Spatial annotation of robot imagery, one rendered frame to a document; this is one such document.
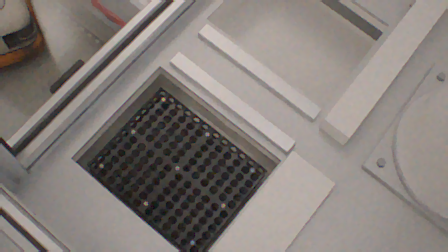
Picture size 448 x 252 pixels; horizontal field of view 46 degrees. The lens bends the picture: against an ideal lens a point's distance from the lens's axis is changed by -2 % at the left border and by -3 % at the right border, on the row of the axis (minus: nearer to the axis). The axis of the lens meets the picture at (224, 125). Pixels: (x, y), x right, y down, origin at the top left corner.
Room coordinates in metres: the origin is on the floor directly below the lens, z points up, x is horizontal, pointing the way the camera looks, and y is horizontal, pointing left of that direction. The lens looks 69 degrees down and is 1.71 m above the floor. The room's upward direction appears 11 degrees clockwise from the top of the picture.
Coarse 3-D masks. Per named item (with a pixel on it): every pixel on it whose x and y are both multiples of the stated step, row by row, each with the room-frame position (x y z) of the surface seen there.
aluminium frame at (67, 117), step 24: (192, 0) 0.48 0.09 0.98; (144, 24) 0.41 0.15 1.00; (168, 24) 0.43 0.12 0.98; (120, 48) 0.36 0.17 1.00; (144, 48) 0.38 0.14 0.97; (96, 72) 0.32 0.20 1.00; (120, 72) 0.34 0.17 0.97; (72, 96) 0.27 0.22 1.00; (96, 96) 0.29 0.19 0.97; (48, 120) 0.23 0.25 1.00; (72, 120) 0.25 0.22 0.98; (0, 144) 0.16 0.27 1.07; (24, 144) 0.19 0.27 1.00; (48, 144) 0.20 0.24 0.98; (0, 168) 0.15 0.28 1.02; (24, 168) 0.16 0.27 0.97; (0, 192) 0.10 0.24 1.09; (24, 216) 0.08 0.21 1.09; (48, 240) 0.06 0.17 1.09
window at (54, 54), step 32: (0, 0) 0.25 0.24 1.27; (32, 0) 0.28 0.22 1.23; (64, 0) 0.31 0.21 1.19; (96, 0) 0.35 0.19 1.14; (128, 0) 0.39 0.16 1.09; (160, 0) 0.45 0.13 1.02; (0, 32) 0.24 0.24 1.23; (32, 32) 0.27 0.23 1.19; (64, 32) 0.30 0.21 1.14; (96, 32) 0.34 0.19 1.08; (128, 32) 0.38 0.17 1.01; (0, 64) 0.22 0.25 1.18; (32, 64) 0.25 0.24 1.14; (64, 64) 0.28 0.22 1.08; (96, 64) 0.32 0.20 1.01; (0, 96) 0.20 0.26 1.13; (32, 96) 0.23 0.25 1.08; (64, 96) 0.27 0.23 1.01; (0, 128) 0.18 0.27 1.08; (32, 128) 0.21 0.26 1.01
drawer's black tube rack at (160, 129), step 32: (160, 96) 0.35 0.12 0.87; (128, 128) 0.28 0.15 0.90; (160, 128) 0.30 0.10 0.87; (192, 128) 0.31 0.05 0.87; (128, 160) 0.23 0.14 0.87; (160, 160) 0.24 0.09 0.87; (192, 160) 0.25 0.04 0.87; (224, 160) 0.25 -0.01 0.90; (128, 192) 0.18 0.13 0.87; (160, 192) 0.18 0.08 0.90; (192, 192) 0.19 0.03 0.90; (224, 192) 0.20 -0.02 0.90; (160, 224) 0.14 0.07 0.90; (192, 224) 0.15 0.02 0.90; (224, 224) 0.16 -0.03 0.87
